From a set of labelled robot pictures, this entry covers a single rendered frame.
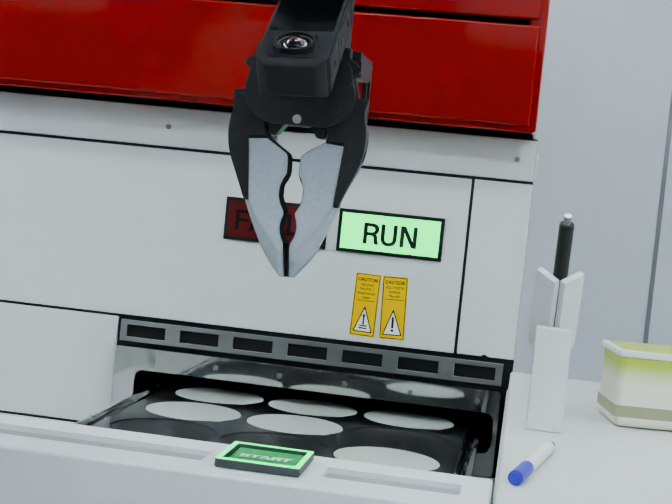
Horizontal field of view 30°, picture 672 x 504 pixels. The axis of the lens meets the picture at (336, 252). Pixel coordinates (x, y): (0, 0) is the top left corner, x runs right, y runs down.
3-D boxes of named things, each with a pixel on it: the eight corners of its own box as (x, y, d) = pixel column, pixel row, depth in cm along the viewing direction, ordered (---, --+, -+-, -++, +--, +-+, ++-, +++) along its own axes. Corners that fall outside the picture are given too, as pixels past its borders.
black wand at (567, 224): (576, 221, 98) (577, 211, 99) (558, 219, 99) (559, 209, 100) (551, 402, 111) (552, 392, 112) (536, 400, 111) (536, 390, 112)
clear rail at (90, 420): (168, 386, 150) (169, 375, 150) (180, 388, 150) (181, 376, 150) (52, 445, 114) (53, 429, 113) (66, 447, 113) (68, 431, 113)
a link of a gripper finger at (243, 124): (297, 204, 83) (309, 72, 82) (292, 204, 81) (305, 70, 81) (228, 197, 84) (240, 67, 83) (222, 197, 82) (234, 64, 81)
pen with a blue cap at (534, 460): (546, 436, 95) (508, 469, 82) (559, 438, 95) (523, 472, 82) (545, 449, 95) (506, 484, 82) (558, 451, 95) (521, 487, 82)
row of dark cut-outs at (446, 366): (121, 339, 145) (123, 318, 145) (501, 385, 139) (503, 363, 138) (119, 339, 144) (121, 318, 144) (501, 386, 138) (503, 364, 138)
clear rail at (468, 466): (470, 425, 145) (472, 413, 145) (482, 426, 145) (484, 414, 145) (450, 499, 108) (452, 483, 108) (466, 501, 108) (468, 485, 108)
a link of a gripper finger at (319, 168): (343, 277, 87) (356, 144, 86) (330, 283, 81) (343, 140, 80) (299, 273, 87) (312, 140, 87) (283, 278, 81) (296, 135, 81)
